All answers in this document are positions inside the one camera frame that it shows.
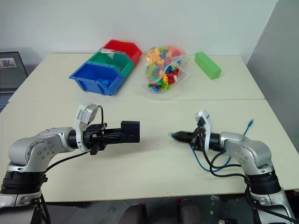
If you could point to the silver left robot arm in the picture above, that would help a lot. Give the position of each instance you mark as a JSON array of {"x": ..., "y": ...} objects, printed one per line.
[{"x": 35, "y": 149}]

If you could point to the green rectangular block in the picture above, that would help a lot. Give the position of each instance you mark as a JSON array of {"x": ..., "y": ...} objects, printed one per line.
[{"x": 206, "y": 64}]

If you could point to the dark laptop computer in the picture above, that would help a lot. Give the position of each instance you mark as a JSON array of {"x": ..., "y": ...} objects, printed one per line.
[{"x": 9, "y": 77}]

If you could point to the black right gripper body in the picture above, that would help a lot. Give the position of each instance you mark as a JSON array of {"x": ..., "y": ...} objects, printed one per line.
[{"x": 198, "y": 140}]

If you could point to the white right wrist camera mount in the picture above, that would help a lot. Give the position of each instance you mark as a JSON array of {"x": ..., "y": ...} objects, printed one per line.
[{"x": 207, "y": 121}]

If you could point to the red plastic storage bin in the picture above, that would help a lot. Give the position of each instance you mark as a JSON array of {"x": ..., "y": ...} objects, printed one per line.
[{"x": 127, "y": 47}]

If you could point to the small black box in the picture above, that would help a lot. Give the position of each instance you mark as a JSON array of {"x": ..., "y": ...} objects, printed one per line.
[{"x": 130, "y": 133}]

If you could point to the grey partition panel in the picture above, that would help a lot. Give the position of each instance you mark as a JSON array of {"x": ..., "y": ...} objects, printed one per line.
[{"x": 275, "y": 58}]

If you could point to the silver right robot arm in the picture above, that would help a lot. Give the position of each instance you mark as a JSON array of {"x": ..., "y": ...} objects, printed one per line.
[{"x": 247, "y": 149}]

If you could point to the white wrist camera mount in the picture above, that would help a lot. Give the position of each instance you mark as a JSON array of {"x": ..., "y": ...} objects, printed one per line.
[
  {"x": 207, "y": 121},
  {"x": 80, "y": 116}
]

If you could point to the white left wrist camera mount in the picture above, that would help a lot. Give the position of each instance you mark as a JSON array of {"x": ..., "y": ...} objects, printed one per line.
[{"x": 80, "y": 116}]

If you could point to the green plastic storage bin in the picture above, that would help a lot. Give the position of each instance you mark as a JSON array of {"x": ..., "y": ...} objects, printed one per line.
[{"x": 116, "y": 61}]

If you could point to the blue plastic storage bin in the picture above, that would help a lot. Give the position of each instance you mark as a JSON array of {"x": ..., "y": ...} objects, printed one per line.
[{"x": 93, "y": 72}]

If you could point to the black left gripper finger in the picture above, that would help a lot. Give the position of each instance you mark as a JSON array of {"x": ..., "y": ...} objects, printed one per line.
[
  {"x": 112, "y": 131},
  {"x": 112, "y": 139}
]

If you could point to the clear plastic piece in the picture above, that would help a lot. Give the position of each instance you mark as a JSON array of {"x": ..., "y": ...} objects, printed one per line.
[{"x": 109, "y": 55}]

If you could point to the clear bag of toy bricks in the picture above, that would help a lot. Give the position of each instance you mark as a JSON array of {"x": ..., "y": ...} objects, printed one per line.
[{"x": 163, "y": 70}]

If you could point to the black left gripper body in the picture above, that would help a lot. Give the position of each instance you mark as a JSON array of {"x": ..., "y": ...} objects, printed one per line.
[{"x": 92, "y": 138}]

